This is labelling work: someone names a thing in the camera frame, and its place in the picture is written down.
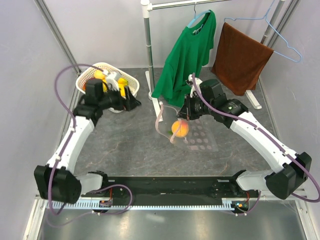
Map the clear zip top bag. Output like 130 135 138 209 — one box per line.
155 103 219 152

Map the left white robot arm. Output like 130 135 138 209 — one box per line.
34 79 141 204

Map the right aluminium frame post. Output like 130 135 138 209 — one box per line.
267 0 301 48

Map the orange peach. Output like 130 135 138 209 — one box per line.
171 119 189 138

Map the white perforated plastic basket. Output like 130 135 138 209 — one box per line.
73 62 140 117

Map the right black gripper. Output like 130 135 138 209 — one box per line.
177 92 215 121

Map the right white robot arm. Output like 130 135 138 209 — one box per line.
177 76 312 200

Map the aluminium frame post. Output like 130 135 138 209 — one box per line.
34 0 82 76
267 0 301 48

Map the teal shirt hanger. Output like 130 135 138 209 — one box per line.
187 1 211 28

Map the green t-shirt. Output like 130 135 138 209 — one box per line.
151 10 217 108

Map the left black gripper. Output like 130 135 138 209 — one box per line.
97 84 140 111

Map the left aluminium frame post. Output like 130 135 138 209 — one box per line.
34 0 82 76

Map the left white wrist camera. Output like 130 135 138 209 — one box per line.
102 70 122 91

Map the light blue wire hanger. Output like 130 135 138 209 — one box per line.
223 0 303 63

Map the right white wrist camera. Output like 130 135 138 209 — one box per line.
186 74 203 98

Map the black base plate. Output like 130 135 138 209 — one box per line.
84 170 261 207

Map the white clothes rack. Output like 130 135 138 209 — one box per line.
140 0 286 117

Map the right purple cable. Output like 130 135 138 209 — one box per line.
191 73 320 204

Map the pale yellow pear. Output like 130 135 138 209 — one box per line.
93 70 105 80

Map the white slotted cable duct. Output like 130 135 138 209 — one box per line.
63 199 245 211

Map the brown towel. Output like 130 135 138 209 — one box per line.
211 22 274 96

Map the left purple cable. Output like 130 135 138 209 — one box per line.
47 64 111 216

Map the purple cable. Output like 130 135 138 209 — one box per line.
191 73 320 204
47 64 111 216

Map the yellow banana bunch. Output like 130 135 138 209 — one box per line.
117 77 128 97

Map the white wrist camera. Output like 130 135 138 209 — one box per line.
186 74 203 98
102 70 122 91

